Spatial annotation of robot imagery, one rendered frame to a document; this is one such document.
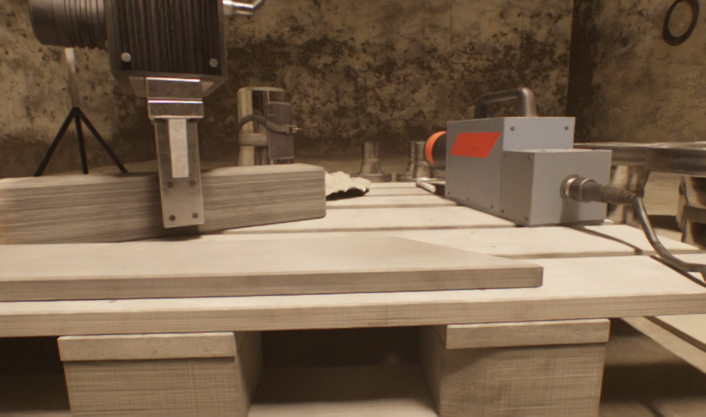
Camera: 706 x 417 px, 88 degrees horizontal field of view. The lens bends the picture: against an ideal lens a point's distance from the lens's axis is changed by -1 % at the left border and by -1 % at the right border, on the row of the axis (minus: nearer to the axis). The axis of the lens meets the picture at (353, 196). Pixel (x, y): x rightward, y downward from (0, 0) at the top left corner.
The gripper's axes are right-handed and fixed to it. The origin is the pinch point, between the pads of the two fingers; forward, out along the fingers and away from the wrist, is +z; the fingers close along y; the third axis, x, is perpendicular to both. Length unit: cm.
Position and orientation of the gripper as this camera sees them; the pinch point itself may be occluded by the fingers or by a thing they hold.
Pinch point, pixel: (178, 191)
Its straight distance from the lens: 63.6
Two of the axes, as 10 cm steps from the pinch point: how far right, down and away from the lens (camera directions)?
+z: 0.1, 9.9, 1.6
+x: -8.9, 0.9, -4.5
